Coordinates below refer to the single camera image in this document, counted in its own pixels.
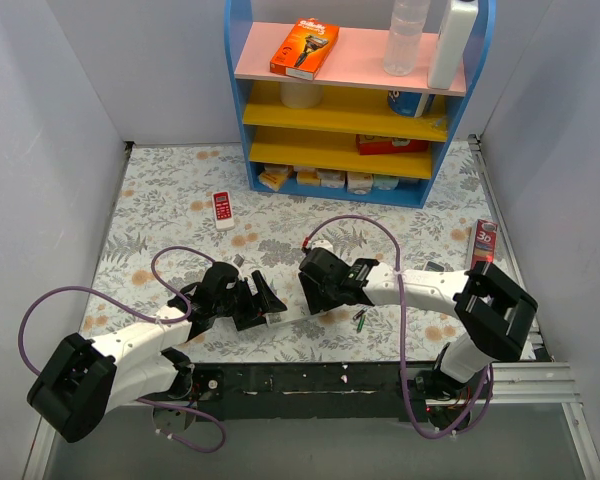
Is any white remote control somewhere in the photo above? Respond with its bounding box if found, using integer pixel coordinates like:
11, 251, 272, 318
266, 310, 323, 328

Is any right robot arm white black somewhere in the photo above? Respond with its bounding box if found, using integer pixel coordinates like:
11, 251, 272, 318
299, 247, 538, 398

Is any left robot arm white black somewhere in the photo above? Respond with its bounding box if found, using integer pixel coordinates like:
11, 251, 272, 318
27, 262, 287, 443

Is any grey remote with buttons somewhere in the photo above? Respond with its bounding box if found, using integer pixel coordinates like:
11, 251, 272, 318
424, 261, 445, 272

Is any red white small remote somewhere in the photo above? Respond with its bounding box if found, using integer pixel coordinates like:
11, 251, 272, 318
212, 191, 235, 232

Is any green battery lower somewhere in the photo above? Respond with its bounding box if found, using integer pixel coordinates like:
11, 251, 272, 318
356, 316, 365, 333

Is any black base bar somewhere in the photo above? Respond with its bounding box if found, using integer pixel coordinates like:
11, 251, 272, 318
134, 360, 486, 424

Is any white red small box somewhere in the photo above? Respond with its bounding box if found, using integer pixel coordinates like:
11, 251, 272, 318
346, 172, 374, 195

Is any white small box centre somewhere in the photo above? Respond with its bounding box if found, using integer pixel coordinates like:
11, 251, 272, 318
316, 169, 346, 189

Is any yellow white small box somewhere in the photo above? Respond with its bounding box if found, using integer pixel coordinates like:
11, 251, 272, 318
296, 171, 321, 187

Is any teal white small box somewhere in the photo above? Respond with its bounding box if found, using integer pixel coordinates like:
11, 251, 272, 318
373, 174, 399, 191

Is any orange yellow small box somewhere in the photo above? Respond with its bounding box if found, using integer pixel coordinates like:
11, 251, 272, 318
258, 168, 293, 192

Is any floral table mat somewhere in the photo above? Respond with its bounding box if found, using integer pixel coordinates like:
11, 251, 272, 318
81, 141, 491, 363

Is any red box on shelf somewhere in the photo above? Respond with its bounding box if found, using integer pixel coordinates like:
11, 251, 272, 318
356, 134, 430, 155

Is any red toothpaste box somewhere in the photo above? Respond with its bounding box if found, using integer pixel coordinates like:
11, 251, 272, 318
466, 219, 499, 269

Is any blue shelf unit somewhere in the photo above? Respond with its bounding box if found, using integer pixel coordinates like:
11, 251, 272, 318
224, 1, 496, 208

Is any white paper roll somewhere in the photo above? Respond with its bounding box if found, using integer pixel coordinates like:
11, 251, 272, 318
279, 82, 323, 109

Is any blue white round container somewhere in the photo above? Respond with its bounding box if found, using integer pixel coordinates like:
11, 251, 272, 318
387, 91, 435, 118

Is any orange razor box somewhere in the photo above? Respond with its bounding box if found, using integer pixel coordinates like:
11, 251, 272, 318
269, 18, 340, 81

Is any clear plastic bottle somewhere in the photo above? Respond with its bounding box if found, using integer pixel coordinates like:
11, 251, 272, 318
383, 0, 430, 76

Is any white tall bottle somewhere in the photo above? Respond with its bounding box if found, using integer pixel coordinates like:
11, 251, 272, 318
427, 0, 479, 90

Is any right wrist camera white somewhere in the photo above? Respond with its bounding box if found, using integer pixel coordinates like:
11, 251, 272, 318
302, 238, 334, 255

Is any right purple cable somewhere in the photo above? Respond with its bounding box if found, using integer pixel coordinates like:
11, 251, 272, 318
302, 214, 495, 440

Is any aluminium rail frame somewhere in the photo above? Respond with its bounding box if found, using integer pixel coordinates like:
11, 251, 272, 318
22, 132, 600, 480

